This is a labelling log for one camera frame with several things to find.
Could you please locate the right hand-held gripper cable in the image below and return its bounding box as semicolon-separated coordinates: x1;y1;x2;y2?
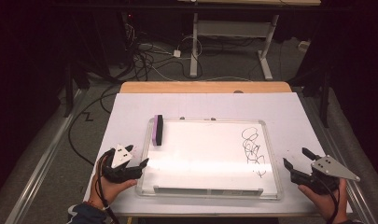
318;176;342;224

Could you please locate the person's left hand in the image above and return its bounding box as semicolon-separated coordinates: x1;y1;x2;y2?
88;174;138;210

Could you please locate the white metal desk frame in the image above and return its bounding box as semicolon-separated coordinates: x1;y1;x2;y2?
189;11;280;81

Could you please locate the person's dark jacket sleeve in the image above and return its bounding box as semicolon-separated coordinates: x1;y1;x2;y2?
66;202;109;224

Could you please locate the black floor cable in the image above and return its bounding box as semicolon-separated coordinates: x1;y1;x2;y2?
67;83;119;166

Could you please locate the wooden table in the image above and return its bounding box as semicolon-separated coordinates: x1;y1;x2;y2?
119;80;293;94

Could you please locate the aluminium rail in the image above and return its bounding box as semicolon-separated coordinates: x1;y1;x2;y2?
297;88;378;224
4;89;87;224

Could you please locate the left hand-held gripper cable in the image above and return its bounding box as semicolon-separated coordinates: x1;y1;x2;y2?
95;151;120;224

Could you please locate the white whiteboard with silver frame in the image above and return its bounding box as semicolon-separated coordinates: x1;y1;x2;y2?
135;118;284;201

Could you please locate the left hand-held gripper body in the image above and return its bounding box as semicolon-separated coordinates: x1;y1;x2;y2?
101;143;143;184

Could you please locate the person's right hand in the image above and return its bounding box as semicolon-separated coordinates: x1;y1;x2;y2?
298;178;349;223

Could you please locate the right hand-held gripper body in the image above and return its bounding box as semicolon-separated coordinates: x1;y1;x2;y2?
290;155;362;195

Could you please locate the purple and black whiteboard eraser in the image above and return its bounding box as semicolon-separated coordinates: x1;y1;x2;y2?
151;114;164;147

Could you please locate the hand-held gripper cable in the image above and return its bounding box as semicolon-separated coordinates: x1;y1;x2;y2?
95;151;120;224
318;176;342;224

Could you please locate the tangle of black cables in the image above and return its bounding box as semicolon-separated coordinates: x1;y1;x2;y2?
122;22;203;82

